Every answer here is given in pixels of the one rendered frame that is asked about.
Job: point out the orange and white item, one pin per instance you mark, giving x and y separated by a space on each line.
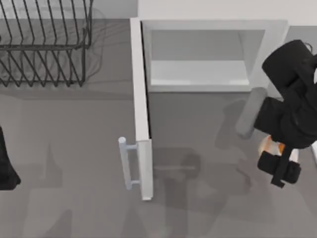
268 146

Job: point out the pale grey rounded box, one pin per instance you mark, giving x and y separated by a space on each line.
250 111

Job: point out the white cabinet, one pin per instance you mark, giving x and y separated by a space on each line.
198 74

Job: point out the white cabinet door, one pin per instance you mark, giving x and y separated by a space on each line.
140 99

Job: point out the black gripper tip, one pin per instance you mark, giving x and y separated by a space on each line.
6 168

